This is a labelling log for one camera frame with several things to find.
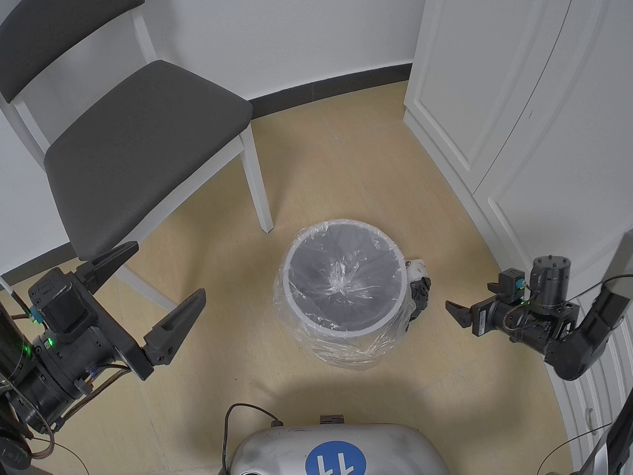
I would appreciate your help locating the grey padded white chair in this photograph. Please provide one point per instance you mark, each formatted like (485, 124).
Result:
(148, 141)

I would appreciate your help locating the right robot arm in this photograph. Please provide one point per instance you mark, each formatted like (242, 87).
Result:
(573, 354)

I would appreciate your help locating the white paper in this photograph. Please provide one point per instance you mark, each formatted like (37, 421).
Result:
(419, 267)

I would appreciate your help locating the clear plastic bag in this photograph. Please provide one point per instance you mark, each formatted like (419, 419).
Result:
(341, 277)

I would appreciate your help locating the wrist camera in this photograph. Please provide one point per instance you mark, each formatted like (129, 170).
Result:
(64, 309)
(509, 285)

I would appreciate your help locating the black plastic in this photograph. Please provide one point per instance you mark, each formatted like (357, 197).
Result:
(419, 295)

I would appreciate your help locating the white wardrobe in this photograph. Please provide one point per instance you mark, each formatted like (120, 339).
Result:
(494, 67)

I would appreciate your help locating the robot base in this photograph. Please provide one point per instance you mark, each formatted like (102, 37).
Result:
(296, 448)

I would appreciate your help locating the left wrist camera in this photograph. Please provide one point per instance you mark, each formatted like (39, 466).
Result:
(64, 309)

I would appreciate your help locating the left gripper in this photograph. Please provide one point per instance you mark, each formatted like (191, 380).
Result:
(113, 354)

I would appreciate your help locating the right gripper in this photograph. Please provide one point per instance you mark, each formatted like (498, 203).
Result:
(487, 319)

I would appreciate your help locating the white trash bin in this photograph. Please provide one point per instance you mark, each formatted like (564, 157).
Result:
(346, 328)

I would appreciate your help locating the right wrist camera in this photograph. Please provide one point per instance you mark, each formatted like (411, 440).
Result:
(509, 285)

